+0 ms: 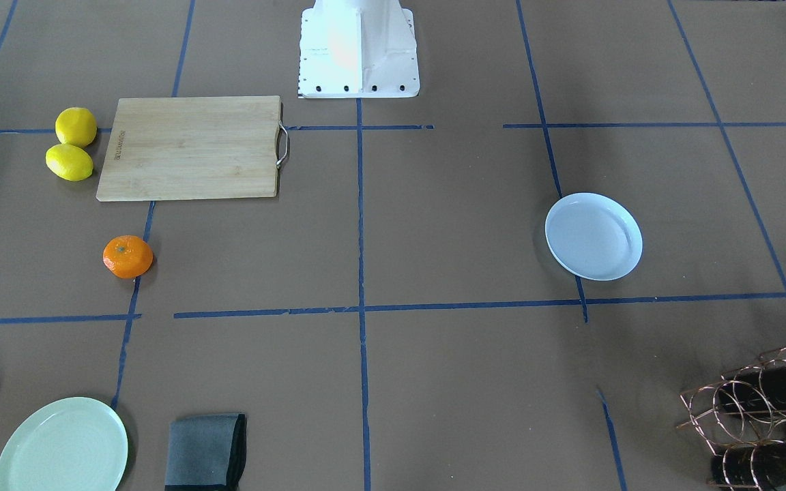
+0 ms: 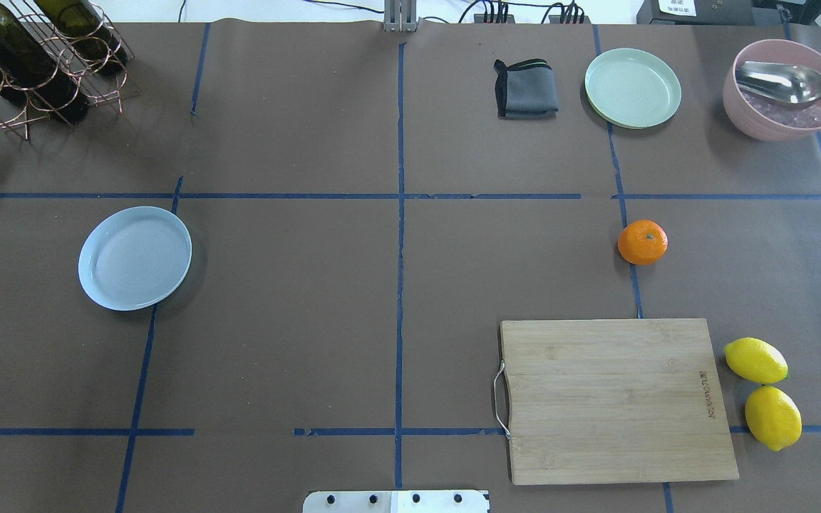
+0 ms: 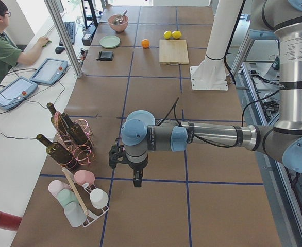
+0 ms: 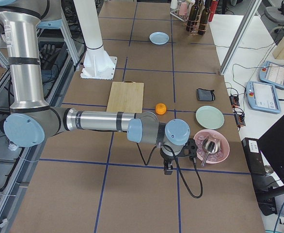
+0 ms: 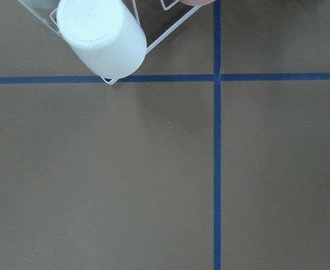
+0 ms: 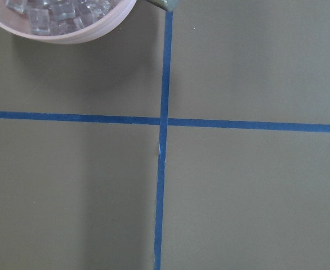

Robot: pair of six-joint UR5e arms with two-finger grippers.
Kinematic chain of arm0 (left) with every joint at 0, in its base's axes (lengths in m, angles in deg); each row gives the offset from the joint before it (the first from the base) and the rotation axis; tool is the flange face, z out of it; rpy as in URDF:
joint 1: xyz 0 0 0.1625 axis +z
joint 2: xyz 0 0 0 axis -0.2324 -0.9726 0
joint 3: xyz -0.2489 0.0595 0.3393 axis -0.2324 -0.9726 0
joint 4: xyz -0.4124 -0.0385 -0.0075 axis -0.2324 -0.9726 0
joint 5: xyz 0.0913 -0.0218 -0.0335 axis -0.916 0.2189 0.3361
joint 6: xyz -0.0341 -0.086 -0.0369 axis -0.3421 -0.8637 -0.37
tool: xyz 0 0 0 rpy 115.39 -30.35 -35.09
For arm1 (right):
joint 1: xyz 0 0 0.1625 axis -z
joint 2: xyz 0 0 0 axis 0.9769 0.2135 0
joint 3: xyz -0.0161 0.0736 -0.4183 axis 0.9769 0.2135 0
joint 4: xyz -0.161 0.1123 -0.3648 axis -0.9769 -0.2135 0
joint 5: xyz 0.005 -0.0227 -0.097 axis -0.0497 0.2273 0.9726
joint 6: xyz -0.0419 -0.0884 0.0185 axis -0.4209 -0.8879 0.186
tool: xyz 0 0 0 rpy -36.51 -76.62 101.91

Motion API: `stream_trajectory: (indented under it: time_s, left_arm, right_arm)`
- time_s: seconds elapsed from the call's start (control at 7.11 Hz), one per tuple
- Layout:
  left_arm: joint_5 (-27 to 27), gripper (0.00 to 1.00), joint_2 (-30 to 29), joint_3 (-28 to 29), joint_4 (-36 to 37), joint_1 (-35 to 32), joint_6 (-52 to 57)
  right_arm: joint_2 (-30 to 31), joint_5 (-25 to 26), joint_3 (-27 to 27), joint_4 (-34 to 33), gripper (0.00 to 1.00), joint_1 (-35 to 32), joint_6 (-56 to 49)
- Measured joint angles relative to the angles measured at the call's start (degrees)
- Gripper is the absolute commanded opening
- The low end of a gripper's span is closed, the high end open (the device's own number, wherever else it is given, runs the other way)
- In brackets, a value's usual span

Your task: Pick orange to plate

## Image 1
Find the light blue plate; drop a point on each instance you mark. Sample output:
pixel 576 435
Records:
pixel 593 237

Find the orange mandarin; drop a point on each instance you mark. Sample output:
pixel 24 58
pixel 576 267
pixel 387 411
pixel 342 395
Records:
pixel 127 256

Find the pale green plate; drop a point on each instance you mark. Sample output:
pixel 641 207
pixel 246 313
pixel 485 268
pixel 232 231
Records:
pixel 75 443

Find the wooden cutting board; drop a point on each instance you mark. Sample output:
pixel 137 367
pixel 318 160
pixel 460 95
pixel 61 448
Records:
pixel 194 148

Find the folded grey cloth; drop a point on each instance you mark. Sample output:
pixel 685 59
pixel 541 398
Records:
pixel 206 452

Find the yellow lemon near board corner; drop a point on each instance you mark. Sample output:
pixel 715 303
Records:
pixel 76 126

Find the dark bottle in rack lower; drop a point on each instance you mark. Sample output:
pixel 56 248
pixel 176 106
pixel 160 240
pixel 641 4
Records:
pixel 762 467

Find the dark bottle in rack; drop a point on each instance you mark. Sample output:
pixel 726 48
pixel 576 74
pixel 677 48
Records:
pixel 762 467
pixel 759 392

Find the dark bottle in rack upper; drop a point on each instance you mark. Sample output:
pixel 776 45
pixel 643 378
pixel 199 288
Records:
pixel 759 392

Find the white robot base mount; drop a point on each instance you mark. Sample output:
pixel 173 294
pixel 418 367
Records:
pixel 358 49

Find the copper wire rack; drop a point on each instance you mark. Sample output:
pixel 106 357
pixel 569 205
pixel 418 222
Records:
pixel 741 417

